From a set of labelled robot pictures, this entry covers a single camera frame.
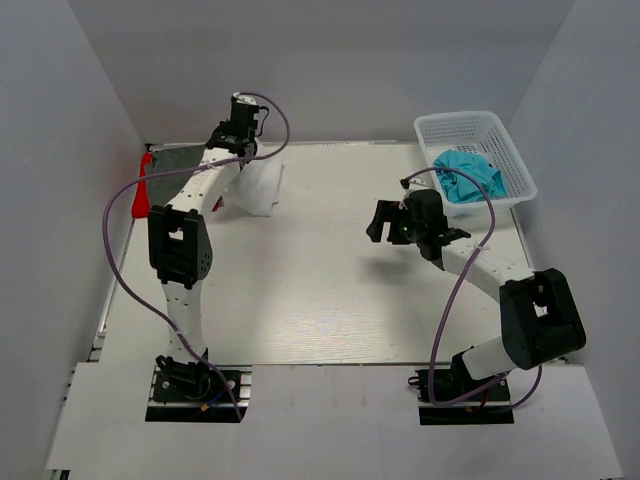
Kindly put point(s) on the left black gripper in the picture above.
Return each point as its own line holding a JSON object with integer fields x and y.
{"x": 223, "y": 124}

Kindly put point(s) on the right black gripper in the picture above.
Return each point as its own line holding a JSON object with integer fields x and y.
{"x": 390, "y": 211}

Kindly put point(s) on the white t shirt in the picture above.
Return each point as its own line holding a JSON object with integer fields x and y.
{"x": 256, "y": 189}

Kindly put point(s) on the blue t shirt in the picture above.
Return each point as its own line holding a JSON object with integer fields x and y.
{"x": 461, "y": 173}

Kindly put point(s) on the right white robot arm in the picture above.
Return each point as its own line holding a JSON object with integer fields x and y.
{"x": 539, "y": 319}

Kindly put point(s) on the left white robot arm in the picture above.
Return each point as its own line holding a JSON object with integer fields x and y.
{"x": 179, "y": 246}

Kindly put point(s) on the folded grey t shirt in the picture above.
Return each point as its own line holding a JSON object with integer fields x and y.
{"x": 161, "y": 190}

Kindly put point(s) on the folded red t shirt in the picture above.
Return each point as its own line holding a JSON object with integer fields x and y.
{"x": 141, "y": 195}

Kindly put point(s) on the white plastic basket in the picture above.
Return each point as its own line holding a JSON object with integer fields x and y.
{"x": 478, "y": 132}

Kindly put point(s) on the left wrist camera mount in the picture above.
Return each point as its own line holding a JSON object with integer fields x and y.
{"x": 244, "y": 99}

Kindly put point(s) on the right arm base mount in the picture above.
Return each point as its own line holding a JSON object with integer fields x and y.
{"x": 488, "y": 407}

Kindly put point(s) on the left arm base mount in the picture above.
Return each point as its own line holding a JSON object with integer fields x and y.
{"x": 191, "y": 392}

